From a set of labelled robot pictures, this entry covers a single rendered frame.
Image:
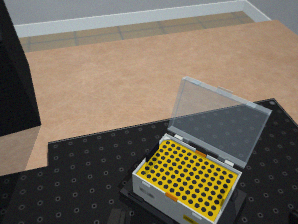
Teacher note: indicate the white tip box with clear lid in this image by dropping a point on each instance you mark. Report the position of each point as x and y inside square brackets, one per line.
[218, 123]

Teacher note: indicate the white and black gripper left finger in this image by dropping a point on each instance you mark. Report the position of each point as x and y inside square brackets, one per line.
[117, 216]

